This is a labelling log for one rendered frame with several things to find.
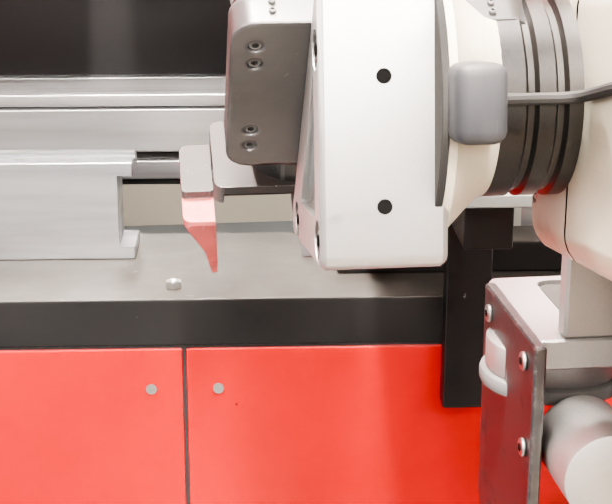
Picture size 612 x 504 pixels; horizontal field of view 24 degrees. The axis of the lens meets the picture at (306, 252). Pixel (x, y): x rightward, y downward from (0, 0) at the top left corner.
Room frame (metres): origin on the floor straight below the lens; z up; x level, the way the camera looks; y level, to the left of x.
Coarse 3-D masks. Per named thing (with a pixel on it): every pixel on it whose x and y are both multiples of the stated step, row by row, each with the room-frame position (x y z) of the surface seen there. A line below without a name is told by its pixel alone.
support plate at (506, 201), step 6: (480, 198) 1.09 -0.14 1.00; (486, 198) 1.09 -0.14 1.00; (492, 198) 1.09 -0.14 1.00; (498, 198) 1.09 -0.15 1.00; (504, 198) 1.09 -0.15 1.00; (510, 198) 1.09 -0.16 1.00; (516, 198) 1.09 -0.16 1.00; (522, 198) 1.09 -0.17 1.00; (528, 198) 1.09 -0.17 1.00; (474, 204) 1.09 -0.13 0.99; (480, 204) 1.09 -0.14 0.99; (486, 204) 1.09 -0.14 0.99; (492, 204) 1.09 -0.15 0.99; (498, 204) 1.09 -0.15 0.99; (504, 204) 1.09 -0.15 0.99; (510, 204) 1.09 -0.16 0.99; (516, 204) 1.09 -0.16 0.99; (522, 204) 1.09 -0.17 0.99; (528, 204) 1.09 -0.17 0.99
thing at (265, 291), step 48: (144, 240) 1.39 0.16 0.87; (192, 240) 1.39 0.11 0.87; (240, 240) 1.39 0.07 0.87; (288, 240) 1.39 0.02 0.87; (0, 288) 1.24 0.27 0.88; (48, 288) 1.24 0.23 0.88; (96, 288) 1.24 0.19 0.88; (144, 288) 1.24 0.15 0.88; (192, 288) 1.24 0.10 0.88; (240, 288) 1.24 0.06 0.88; (288, 288) 1.24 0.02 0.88; (336, 288) 1.24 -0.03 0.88; (384, 288) 1.24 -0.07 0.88; (432, 288) 1.24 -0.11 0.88; (0, 336) 1.21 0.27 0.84; (48, 336) 1.21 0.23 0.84; (96, 336) 1.21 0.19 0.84; (144, 336) 1.21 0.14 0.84; (192, 336) 1.21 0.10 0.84; (240, 336) 1.22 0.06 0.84; (288, 336) 1.22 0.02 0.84; (336, 336) 1.22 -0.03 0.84; (384, 336) 1.22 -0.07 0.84; (432, 336) 1.22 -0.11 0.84
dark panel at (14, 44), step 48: (0, 0) 1.85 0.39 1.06; (48, 0) 1.86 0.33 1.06; (96, 0) 1.86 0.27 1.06; (144, 0) 1.86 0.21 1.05; (192, 0) 1.86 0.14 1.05; (0, 48) 1.85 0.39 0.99; (48, 48) 1.86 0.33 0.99; (96, 48) 1.86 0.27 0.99; (144, 48) 1.86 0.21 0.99; (192, 48) 1.86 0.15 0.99
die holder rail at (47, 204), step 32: (0, 160) 1.34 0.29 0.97; (32, 160) 1.34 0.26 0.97; (64, 160) 1.34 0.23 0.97; (96, 160) 1.34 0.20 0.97; (128, 160) 1.34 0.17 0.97; (0, 192) 1.33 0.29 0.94; (32, 192) 1.33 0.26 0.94; (64, 192) 1.33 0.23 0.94; (96, 192) 1.33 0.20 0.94; (0, 224) 1.33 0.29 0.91; (32, 224) 1.33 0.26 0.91; (64, 224) 1.33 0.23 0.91; (96, 224) 1.33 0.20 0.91; (0, 256) 1.33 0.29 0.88; (32, 256) 1.33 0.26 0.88; (64, 256) 1.33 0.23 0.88; (96, 256) 1.33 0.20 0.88; (128, 256) 1.33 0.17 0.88
